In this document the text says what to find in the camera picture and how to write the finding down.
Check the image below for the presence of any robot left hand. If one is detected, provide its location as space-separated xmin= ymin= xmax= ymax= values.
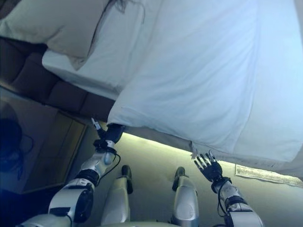
xmin=91 ymin=117 xmax=125 ymax=145

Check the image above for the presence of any white duvet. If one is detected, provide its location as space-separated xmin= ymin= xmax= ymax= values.
xmin=107 ymin=0 xmax=303 ymax=163

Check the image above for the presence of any dark wooden nightstand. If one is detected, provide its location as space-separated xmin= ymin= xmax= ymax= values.
xmin=0 ymin=86 xmax=87 ymax=195

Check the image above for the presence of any silver robot left leg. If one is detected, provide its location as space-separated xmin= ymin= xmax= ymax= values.
xmin=100 ymin=165 xmax=134 ymax=226

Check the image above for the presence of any silver robot leg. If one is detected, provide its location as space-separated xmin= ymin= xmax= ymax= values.
xmin=100 ymin=165 xmax=134 ymax=226
xmin=171 ymin=166 xmax=200 ymax=226

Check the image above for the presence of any mattress with white sheet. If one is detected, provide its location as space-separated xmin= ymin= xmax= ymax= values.
xmin=42 ymin=0 xmax=162 ymax=96

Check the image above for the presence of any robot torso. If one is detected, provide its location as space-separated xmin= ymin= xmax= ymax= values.
xmin=94 ymin=221 xmax=214 ymax=227

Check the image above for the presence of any silver robot right leg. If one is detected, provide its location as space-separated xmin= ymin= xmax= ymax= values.
xmin=171 ymin=166 xmax=200 ymax=226

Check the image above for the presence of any black object on nightstand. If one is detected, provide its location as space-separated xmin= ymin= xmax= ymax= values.
xmin=0 ymin=118 xmax=35 ymax=188

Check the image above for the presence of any beige square pillow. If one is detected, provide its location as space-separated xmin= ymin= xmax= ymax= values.
xmin=0 ymin=0 xmax=112 ymax=71

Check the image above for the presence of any grey patterned rug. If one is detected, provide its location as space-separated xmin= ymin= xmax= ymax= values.
xmin=234 ymin=163 xmax=302 ymax=188

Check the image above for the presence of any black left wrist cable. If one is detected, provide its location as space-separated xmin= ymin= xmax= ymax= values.
xmin=97 ymin=153 xmax=121 ymax=185

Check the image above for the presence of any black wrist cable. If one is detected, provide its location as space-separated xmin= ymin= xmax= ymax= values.
xmin=216 ymin=179 xmax=228 ymax=214
xmin=97 ymin=153 xmax=121 ymax=185

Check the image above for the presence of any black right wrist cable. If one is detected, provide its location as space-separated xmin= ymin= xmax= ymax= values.
xmin=216 ymin=179 xmax=228 ymax=214

